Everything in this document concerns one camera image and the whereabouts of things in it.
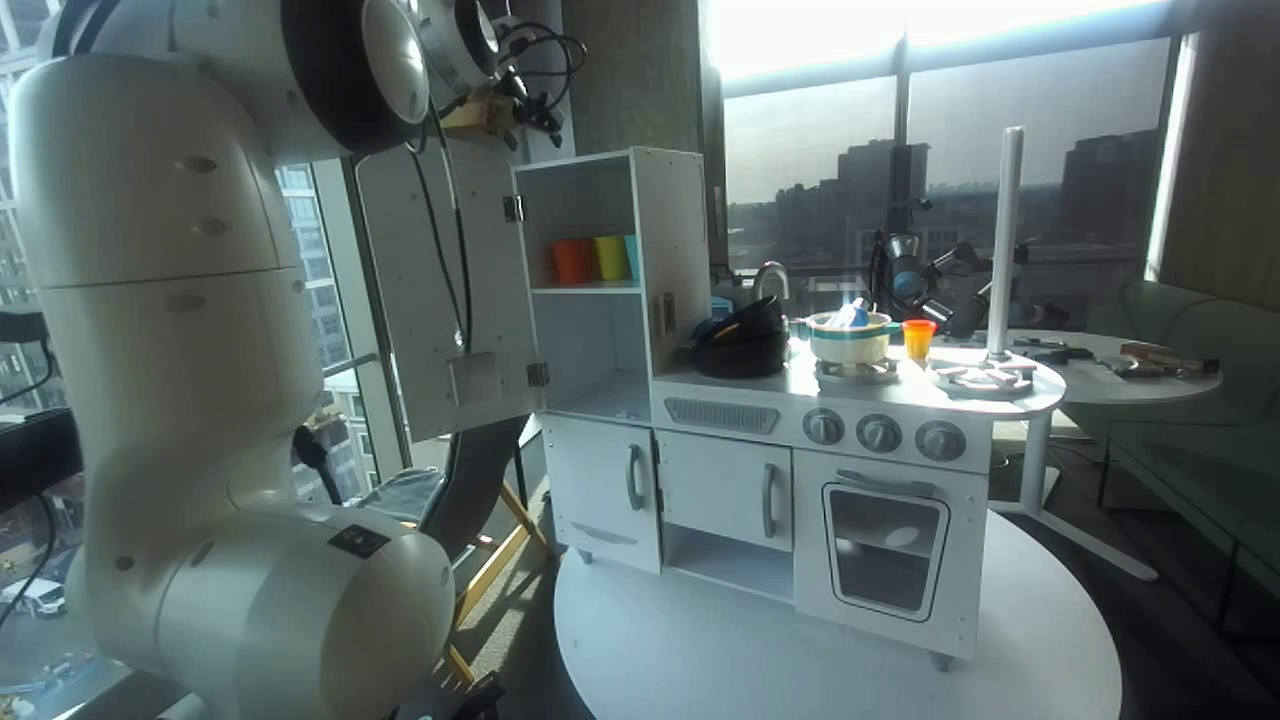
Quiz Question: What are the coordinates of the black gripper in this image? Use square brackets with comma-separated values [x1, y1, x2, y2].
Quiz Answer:
[474, 5, 571, 112]

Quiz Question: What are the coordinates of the black camera on tripod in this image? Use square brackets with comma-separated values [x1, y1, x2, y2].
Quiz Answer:
[862, 229, 990, 331]

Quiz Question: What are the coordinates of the yellow plastic cup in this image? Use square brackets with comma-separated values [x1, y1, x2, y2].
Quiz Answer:
[591, 233, 633, 288]

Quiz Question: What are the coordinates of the small orange cup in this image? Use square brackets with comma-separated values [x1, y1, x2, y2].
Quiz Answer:
[898, 315, 939, 367]

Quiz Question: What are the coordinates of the orange plastic cup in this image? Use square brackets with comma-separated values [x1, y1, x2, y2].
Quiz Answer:
[548, 237, 601, 291]

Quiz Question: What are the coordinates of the white pedestal side table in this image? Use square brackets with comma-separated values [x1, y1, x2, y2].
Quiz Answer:
[1005, 329, 1226, 589]

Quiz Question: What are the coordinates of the brown tabletop item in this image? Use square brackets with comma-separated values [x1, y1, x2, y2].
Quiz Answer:
[1116, 340, 1219, 380]

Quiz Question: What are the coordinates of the grey oven knob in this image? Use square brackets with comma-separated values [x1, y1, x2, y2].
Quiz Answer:
[801, 403, 847, 448]
[915, 417, 970, 469]
[854, 408, 905, 455]

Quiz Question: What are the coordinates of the black toy pot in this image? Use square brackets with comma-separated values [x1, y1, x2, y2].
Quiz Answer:
[690, 291, 792, 383]

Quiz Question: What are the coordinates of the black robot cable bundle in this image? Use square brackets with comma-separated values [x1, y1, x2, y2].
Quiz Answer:
[292, 419, 352, 507]

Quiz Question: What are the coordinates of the white round table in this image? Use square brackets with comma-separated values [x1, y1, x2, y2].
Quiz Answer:
[552, 512, 1127, 720]

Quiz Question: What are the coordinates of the black tabletop item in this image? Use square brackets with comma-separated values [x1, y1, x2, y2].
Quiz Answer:
[1015, 338, 1105, 367]

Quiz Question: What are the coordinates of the yellow wooden stand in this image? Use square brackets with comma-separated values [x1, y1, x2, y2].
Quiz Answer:
[444, 476, 552, 690]

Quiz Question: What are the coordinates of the white toy kitchen body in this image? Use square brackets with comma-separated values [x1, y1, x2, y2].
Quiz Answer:
[510, 141, 1070, 672]

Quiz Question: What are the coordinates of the white vertical pole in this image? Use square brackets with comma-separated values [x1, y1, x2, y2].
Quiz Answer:
[983, 126, 1029, 364]

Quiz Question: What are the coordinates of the grey toy plate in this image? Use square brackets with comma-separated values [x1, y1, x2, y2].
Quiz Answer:
[933, 354, 1041, 401]

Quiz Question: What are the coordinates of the white large fridge door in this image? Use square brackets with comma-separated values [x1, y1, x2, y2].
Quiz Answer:
[357, 137, 540, 448]

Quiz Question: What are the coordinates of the white oven door with window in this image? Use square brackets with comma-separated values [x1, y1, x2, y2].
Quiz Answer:
[792, 448, 990, 669]

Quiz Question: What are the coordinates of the white toy stove pot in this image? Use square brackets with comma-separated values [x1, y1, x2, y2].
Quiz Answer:
[797, 295, 898, 371]

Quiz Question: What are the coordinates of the long black cable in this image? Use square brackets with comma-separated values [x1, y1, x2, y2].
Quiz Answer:
[402, 126, 478, 362]

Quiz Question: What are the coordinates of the green sofa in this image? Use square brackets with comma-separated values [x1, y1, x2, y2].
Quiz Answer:
[1064, 271, 1280, 633]

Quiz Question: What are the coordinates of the silver toy faucet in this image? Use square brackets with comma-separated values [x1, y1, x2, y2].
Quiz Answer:
[750, 256, 797, 314]

